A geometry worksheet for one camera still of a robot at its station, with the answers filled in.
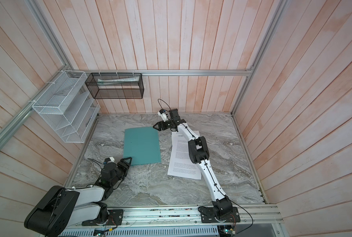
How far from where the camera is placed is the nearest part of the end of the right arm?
3.00 ft

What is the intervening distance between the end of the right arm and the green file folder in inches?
1.5

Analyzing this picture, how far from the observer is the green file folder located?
3.20ft
